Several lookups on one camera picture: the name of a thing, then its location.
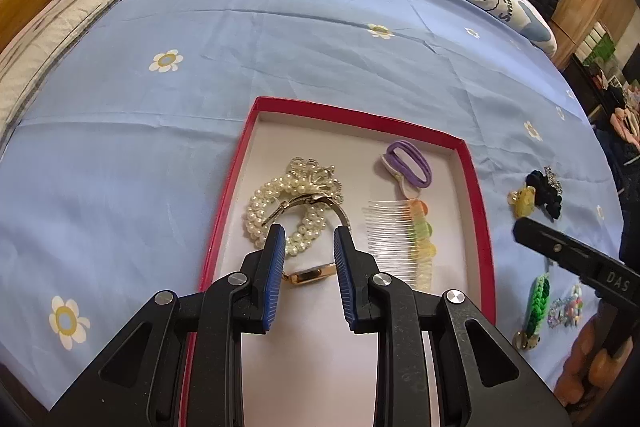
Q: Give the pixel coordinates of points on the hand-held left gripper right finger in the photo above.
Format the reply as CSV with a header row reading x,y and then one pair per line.
x,y
345,277

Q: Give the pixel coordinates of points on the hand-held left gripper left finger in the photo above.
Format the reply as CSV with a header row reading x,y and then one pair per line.
x,y
275,277

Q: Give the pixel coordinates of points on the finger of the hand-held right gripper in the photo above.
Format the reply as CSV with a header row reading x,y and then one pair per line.
x,y
550,244

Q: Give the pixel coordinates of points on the gold wrist watch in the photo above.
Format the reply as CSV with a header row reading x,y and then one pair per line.
x,y
310,275

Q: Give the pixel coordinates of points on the black scrunchie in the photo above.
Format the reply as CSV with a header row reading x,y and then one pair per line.
x,y
550,201

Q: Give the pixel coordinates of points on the yellow hair claw clip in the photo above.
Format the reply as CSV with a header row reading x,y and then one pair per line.
x,y
525,203

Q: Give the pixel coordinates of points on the red cardboard box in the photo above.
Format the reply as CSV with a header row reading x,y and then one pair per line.
x,y
350,132

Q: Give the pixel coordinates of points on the person's right hand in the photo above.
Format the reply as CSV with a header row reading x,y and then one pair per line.
x,y
582,357

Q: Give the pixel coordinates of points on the clear hair comb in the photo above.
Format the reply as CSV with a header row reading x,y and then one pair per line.
x,y
390,237

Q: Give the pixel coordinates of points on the rhinestone hair clip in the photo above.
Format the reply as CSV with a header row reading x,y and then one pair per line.
x,y
551,172

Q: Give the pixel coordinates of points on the green storage boxes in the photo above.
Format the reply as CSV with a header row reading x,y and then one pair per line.
x,y
597,44

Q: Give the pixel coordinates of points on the grey striped pillow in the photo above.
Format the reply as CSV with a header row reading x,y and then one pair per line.
x,y
50,32

